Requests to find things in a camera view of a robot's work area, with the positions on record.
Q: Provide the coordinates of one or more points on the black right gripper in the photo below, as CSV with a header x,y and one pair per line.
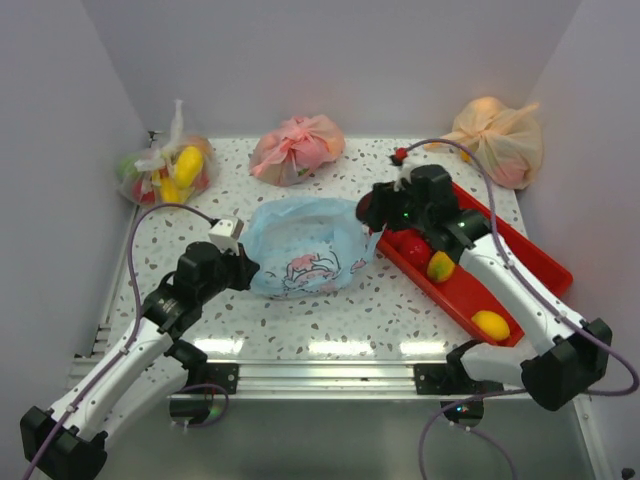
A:
x,y
384,197

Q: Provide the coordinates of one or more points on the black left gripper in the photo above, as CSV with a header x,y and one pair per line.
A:
x,y
245,268

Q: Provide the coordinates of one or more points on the dark brown fruit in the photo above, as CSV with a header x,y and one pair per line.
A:
x,y
362,208

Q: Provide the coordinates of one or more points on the red round fruit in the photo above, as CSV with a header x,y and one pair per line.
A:
x,y
416,251

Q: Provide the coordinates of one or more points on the green orange mango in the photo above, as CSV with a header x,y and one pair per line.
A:
x,y
440,268

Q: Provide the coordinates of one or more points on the blue printed plastic bag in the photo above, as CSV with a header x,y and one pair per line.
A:
x,y
306,246

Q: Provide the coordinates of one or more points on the yellow fruit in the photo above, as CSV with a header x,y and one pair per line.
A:
x,y
492,324

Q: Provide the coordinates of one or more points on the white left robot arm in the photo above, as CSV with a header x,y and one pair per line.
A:
x,y
68,440

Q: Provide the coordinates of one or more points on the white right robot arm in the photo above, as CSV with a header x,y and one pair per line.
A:
x,y
571,353

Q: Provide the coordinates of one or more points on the clear bag with fruit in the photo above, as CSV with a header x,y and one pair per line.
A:
x,y
175,168

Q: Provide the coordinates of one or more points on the pink knotted plastic bag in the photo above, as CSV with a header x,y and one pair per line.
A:
x,y
295,150

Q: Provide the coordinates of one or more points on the orange knotted plastic bag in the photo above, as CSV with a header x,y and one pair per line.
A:
x,y
508,142

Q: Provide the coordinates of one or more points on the red plastic tray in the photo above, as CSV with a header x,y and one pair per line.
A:
x,y
463,294

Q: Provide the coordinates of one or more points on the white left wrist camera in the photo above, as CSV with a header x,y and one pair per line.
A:
x,y
225,234

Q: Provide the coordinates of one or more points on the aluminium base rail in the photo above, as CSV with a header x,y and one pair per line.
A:
x,y
306,359

